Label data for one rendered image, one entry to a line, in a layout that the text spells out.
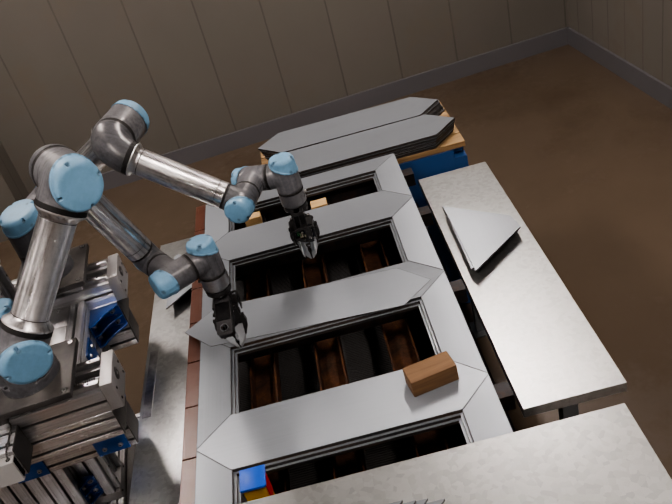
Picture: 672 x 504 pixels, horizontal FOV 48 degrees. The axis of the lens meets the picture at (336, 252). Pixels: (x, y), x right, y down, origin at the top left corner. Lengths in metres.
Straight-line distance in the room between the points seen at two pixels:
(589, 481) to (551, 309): 0.85
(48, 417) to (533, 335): 1.29
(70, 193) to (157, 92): 3.45
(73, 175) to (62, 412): 0.66
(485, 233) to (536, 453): 1.12
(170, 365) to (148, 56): 2.92
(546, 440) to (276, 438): 0.70
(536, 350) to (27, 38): 3.83
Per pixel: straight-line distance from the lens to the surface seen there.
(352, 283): 2.27
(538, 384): 2.00
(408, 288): 2.20
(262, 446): 1.90
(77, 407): 2.09
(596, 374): 2.02
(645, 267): 3.55
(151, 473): 2.21
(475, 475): 1.46
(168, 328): 2.65
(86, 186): 1.75
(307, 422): 1.91
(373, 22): 5.20
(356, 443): 1.84
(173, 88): 5.14
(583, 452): 1.48
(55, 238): 1.79
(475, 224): 2.50
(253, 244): 2.59
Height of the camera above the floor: 2.20
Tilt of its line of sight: 34 degrees down
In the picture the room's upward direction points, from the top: 16 degrees counter-clockwise
